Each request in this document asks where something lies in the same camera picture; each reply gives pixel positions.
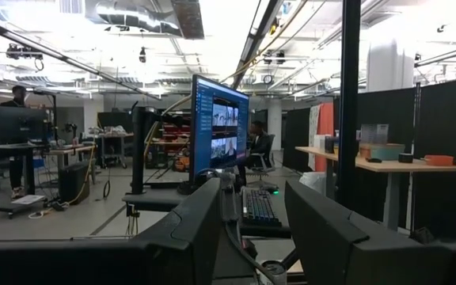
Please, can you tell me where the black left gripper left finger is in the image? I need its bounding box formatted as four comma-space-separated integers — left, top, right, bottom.
0, 177, 223, 285

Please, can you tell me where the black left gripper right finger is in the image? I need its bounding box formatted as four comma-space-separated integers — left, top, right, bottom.
283, 180, 456, 285

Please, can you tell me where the red storage shelf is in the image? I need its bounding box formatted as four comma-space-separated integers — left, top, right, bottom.
148, 122, 192, 171

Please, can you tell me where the computer desk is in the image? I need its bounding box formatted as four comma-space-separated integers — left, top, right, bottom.
121, 184, 292, 241

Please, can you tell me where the white plastic bag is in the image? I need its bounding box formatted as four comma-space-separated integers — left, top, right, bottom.
298, 170, 328, 197

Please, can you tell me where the wooden top desk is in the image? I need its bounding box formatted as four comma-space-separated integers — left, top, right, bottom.
294, 145, 456, 233

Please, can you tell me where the black keyboard with blue keys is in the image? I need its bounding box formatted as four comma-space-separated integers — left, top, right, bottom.
241, 187, 283, 230

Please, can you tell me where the black monitor stand pole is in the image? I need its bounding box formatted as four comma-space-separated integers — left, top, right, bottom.
130, 101, 192, 196

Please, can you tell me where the teal storage box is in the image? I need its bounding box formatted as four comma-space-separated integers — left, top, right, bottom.
359, 142, 406, 162

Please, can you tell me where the black computer tower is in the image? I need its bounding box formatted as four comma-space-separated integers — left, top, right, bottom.
57, 163, 91, 206

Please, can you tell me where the clear plastic organizer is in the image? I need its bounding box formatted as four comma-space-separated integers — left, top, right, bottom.
360, 123, 390, 144

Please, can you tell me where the grey office chair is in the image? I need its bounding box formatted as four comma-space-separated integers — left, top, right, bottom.
247, 133, 277, 184

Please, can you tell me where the grey cart with clutter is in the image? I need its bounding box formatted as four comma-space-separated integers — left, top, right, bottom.
99, 125, 134, 169

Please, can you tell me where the orange tray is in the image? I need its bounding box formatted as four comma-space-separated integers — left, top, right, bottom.
423, 154, 455, 167

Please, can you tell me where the orange fabric panel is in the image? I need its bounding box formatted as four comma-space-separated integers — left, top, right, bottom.
314, 101, 336, 173

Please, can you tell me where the black partition panel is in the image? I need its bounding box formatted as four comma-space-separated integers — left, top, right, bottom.
414, 74, 456, 242
356, 87, 417, 229
281, 106, 312, 172

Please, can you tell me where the computer monitor with blue screen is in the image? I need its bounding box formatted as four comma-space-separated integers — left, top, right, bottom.
189, 74, 250, 186

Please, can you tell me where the person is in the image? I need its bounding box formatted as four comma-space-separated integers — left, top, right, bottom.
0, 85, 31, 200
238, 120, 272, 187

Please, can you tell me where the wooden workbench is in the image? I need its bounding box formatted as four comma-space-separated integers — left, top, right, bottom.
47, 144, 97, 185

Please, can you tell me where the white paper sheet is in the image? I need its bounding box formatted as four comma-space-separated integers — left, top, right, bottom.
10, 193, 47, 206

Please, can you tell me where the black standing desk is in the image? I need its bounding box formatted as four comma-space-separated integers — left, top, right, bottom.
0, 142, 51, 219

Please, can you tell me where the black computer monitor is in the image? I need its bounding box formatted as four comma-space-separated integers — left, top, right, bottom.
0, 104, 50, 146

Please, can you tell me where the grey cable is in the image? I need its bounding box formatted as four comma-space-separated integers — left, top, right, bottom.
218, 168, 288, 285

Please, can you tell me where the black vertical frame post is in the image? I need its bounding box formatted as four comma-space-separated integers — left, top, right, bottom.
337, 0, 363, 209

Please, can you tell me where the black overhead frame beam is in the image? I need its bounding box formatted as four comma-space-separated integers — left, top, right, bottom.
230, 0, 285, 90

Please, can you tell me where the silver air duct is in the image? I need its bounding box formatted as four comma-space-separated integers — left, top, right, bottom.
84, 0, 206, 40

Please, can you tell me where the black ceiling camera mount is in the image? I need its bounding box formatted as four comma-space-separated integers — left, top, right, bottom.
5, 42, 45, 72

